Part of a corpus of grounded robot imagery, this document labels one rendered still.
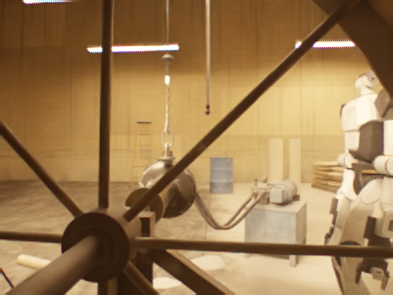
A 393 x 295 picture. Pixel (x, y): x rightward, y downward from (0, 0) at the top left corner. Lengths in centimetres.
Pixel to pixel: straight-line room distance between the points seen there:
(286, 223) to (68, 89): 880
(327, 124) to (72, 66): 842
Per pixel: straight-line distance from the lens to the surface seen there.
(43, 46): 1123
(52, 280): 49
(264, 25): 989
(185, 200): 140
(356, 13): 75
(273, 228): 293
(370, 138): 150
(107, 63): 67
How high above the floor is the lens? 113
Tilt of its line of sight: level
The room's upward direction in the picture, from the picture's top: straight up
